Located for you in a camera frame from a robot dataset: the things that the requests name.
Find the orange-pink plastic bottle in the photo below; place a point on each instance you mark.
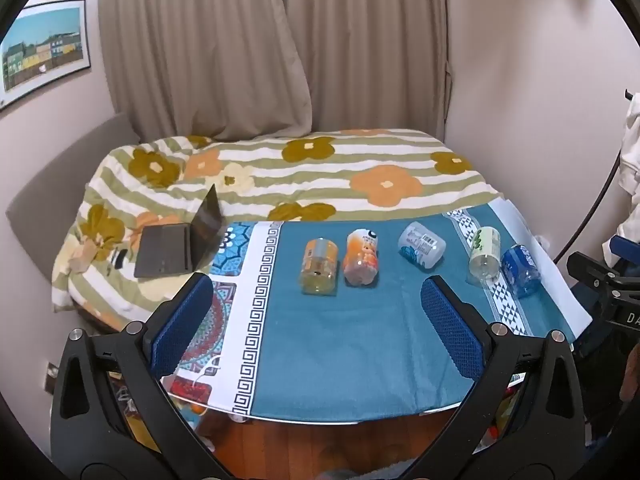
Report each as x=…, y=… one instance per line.
x=361, y=257

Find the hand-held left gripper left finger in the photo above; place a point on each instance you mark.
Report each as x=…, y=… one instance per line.
x=180, y=325

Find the small black device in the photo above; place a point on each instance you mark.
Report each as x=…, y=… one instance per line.
x=119, y=258

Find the yellow-orange plastic bottle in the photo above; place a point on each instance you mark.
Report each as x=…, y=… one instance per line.
x=320, y=267

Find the blue cloth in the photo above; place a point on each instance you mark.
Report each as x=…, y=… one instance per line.
x=627, y=247

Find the beige curtain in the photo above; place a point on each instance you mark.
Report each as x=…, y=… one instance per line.
x=225, y=50

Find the floral striped blanket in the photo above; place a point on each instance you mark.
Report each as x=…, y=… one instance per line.
x=325, y=180

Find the grey laptop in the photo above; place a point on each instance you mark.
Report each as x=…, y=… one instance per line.
x=162, y=252

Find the person's right forearm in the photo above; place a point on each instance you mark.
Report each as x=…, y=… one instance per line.
x=632, y=375

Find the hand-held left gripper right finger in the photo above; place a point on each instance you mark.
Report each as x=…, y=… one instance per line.
x=450, y=330

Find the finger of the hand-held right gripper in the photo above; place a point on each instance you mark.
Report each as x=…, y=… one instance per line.
x=600, y=275

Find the framed wall poster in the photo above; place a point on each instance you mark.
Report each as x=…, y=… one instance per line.
x=40, y=50

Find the teal patterned tablecloth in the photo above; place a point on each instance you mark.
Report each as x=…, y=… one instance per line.
x=350, y=350

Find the white hanging clothing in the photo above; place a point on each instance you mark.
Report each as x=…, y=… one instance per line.
x=632, y=160

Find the wall socket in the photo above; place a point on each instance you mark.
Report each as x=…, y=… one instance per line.
x=51, y=377

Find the grey padded headboard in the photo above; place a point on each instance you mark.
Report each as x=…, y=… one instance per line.
x=50, y=195

